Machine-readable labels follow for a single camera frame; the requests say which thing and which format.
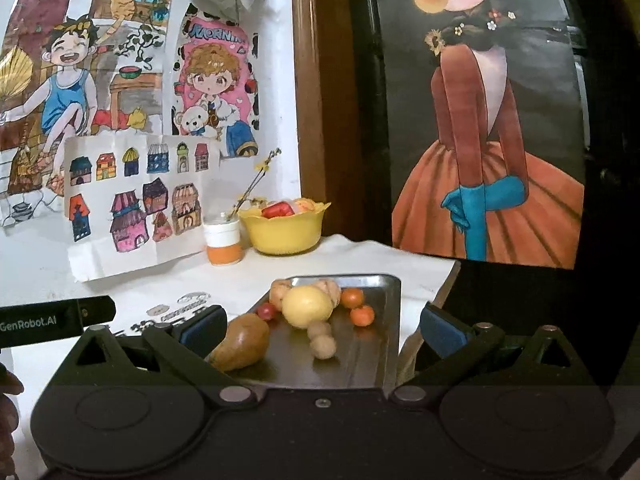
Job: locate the drawing of child with teddy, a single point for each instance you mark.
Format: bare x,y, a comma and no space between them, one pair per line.
215,85

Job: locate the person's left hand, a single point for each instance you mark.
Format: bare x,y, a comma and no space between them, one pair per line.
10,385

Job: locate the metal tray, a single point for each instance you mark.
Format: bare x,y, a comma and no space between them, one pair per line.
360,355

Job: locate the white printed cloth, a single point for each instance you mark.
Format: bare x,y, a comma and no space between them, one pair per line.
425,270

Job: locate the yellow lemon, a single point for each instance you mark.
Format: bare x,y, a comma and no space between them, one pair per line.
307,306

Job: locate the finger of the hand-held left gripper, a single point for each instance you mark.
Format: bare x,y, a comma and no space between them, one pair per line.
95,312

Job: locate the yellow-brown pear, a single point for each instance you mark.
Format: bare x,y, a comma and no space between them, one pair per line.
240,342

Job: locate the red cherry tomato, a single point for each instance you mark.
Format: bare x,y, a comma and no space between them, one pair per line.
266,311

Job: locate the orange toy food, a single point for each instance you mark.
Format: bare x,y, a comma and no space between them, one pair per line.
306,206

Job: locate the tan speckled round fruit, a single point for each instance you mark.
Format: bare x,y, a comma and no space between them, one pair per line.
279,291

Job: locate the drawing of child with fan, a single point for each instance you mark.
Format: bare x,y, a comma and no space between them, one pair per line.
65,100

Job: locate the small orange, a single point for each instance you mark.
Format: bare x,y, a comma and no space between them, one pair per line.
362,316
352,298

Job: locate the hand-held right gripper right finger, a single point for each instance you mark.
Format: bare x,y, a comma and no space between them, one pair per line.
440,332

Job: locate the white and orange cup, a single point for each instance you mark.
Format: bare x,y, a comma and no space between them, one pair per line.
222,240

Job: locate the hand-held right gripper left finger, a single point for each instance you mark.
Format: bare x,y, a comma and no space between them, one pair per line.
205,327

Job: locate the wall poster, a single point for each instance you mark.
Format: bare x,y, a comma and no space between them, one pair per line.
475,110

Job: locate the red toy food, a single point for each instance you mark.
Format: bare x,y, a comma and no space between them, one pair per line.
277,210

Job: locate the yellow plastic basket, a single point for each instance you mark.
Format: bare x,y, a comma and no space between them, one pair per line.
282,235

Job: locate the paper drawing of houses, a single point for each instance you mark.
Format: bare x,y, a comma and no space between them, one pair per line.
100,255

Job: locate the wooden door frame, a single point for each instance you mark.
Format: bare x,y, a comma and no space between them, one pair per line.
310,85

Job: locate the yellow flower twig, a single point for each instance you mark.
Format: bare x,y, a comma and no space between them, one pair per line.
263,164

